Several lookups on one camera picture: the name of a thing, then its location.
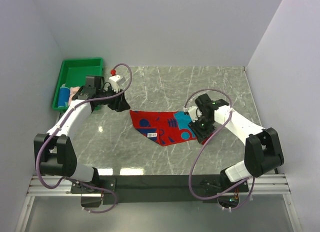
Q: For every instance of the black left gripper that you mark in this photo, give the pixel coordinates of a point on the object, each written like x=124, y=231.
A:
x=120, y=103

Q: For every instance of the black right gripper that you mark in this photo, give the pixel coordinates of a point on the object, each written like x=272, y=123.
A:
x=201, y=135

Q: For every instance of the red and blue towel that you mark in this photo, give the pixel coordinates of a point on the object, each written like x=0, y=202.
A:
x=163, y=128

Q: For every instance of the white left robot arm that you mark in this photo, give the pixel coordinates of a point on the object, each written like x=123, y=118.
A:
x=54, y=151

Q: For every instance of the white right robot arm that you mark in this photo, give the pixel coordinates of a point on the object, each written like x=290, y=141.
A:
x=262, y=148

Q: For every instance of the pink rolled towel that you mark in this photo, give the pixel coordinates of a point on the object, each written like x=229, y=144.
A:
x=72, y=92

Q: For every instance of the blue rolled towel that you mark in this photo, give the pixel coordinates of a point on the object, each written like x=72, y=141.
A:
x=63, y=96

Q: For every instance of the green plastic tray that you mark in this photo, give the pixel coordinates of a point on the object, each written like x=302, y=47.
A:
x=73, y=73

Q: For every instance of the black base beam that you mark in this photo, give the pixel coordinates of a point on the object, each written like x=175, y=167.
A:
x=150, y=188

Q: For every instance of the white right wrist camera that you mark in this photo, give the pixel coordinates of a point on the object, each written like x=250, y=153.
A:
x=193, y=112

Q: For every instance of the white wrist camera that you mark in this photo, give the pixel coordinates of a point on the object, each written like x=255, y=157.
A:
x=193, y=112
x=116, y=80

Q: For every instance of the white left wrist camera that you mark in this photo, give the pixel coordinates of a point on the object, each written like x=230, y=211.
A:
x=116, y=80

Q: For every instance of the aluminium rail frame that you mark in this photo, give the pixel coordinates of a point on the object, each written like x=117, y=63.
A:
x=267, y=184

